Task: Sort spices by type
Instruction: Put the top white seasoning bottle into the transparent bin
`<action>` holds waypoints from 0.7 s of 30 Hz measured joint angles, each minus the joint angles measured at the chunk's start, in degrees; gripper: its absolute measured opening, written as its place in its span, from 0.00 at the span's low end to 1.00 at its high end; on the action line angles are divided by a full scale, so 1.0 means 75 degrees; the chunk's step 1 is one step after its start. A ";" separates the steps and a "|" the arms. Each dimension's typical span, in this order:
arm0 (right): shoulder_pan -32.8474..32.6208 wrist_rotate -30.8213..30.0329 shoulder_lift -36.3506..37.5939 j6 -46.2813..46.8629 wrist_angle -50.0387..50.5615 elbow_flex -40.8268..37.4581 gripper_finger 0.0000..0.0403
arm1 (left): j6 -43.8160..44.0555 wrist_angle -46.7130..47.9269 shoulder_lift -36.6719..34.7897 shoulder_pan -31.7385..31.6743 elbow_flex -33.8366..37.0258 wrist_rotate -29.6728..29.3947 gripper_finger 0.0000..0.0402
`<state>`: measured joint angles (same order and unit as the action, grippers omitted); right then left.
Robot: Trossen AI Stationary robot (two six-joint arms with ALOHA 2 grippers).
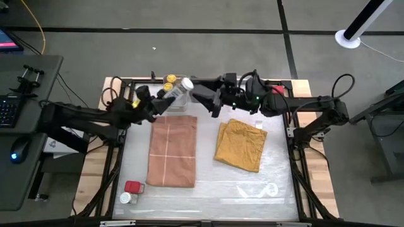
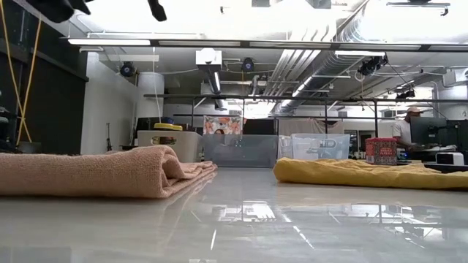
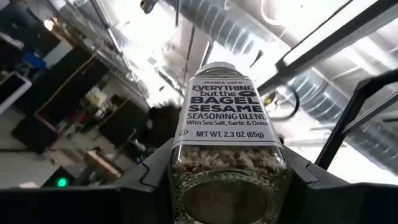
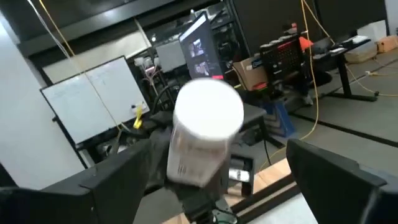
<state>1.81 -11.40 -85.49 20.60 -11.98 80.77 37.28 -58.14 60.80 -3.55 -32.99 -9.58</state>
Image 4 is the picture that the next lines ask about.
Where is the black computer monitor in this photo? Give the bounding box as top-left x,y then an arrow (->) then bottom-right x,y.
178,11 -> 225,81

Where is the black perforated equipment case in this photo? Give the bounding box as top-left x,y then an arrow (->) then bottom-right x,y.
259,34 -> 305,84

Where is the yellow marker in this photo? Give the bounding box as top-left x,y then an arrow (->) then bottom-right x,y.
132,105 -> 145,130

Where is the white storage box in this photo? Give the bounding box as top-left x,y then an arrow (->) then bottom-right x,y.
344,20 -> 390,65

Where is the grey flat panel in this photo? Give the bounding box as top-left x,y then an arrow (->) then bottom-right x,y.
155,40 -> 187,74

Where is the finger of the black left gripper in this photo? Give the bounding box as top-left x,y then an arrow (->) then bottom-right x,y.
216,141 -> 233,195
148,119 -> 175,195

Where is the white whiteboard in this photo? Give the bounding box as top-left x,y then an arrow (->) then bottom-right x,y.
39,55 -> 150,146

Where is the yellow floor cable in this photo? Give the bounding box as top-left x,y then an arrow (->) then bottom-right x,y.
257,0 -> 321,171
310,0 -> 398,97

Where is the dark grey desk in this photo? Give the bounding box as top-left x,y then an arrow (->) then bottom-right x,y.
229,102 -> 269,150

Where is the white translucent table sheet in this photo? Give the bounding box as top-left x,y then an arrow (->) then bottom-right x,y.
247,192 -> 320,224

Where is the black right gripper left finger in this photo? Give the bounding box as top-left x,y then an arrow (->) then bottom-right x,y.
0,138 -> 154,224

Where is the black box with white label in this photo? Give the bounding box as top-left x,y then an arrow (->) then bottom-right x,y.
228,154 -> 256,197

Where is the black office desk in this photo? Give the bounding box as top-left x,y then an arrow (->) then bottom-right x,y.
310,36 -> 381,103

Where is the yellow hanging cable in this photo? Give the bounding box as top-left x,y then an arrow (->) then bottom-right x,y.
37,0 -> 76,58

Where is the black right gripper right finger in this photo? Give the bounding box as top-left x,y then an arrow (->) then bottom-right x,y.
285,138 -> 398,224

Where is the orange object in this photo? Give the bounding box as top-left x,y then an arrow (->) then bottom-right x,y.
297,35 -> 315,52

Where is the small brown cardboard box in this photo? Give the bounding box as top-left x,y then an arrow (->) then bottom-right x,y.
375,34 -> 398,54

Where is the white-lid glass spice jar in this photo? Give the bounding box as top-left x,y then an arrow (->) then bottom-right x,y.
165,77 -> 245,189

